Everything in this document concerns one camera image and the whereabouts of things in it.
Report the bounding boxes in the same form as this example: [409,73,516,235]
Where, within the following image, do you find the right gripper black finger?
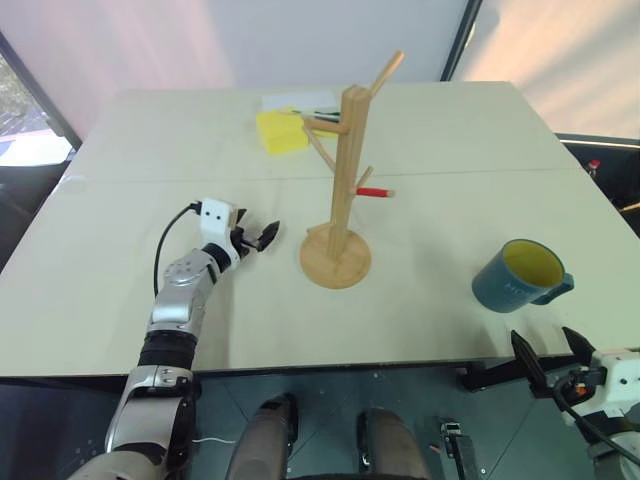
[510,329,553,400]
[561,325,597,366]

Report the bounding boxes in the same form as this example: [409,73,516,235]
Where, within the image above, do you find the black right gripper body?
[548,363,608,407]

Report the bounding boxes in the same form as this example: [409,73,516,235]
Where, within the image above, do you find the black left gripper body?
[230,225,262,261]

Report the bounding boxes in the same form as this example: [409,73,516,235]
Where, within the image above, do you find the wooden mug tree stand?
[298,48,405,291]

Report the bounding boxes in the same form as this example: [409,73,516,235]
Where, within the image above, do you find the blue mug with yellow inside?
[471,238,576,314]

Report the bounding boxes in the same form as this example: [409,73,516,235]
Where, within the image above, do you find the yellow sponge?
[255,104,310,157]

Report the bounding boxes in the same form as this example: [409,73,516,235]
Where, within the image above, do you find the white paper pad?
[260,91,339,114]

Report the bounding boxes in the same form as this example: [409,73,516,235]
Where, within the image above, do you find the green and white pen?
[291,108,343,122]

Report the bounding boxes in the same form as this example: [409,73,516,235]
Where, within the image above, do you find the dark rounded grey shape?
[355,408,432,480]
[223,393,300,480]

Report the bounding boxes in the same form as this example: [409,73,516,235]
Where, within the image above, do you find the dark side table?
[552,131,640,236]

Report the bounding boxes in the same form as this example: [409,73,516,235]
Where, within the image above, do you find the black table clamp bracket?
[454,360,576,393]

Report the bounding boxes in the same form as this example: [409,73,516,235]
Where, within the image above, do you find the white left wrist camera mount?
[196,198,241,272]

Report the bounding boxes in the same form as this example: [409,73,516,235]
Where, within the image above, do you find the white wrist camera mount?
[196,198,241,272]
[589,349,640,419]

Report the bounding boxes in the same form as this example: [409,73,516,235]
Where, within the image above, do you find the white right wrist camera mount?
[589,349,640,419]

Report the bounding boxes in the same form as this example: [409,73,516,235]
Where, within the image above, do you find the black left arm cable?
[152,200,203,300]

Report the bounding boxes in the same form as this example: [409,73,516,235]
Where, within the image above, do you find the black strap with buckle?
[429,415,479,480]

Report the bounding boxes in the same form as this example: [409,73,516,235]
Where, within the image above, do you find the black window frame bar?
[0,29,84,151]

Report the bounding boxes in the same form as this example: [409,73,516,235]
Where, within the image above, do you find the black window frame post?
[438,0,485,82]

